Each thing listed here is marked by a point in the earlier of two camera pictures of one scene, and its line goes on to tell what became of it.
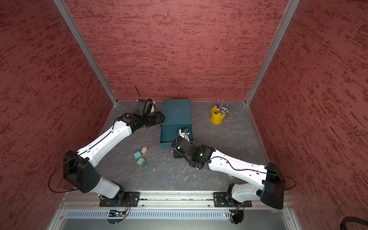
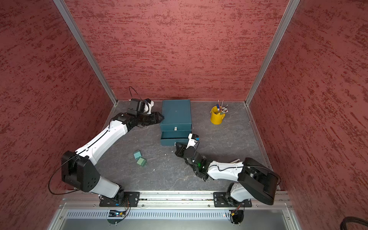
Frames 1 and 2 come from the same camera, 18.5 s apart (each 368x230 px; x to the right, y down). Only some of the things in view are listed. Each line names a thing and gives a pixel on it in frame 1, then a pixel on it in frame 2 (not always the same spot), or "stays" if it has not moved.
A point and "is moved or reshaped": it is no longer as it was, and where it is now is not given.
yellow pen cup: (216, 119) stays
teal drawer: (168, 133) is moved or reshaped
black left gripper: (158, 114) stays
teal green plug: (137, 155) stays
